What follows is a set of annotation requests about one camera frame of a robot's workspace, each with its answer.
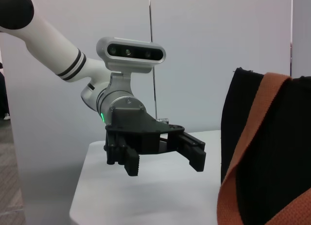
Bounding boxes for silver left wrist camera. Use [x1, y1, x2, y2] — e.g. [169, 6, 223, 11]
[96, 36, 167, 74]

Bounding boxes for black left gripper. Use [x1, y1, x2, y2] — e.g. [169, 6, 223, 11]
[104, 105, 207, 176]

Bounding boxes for person in dark trousers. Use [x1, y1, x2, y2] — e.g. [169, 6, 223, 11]
[0, 70, 10, 117]

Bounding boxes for black food bag orange handles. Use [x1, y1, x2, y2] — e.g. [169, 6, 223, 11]
[217, 67, 311, 225]

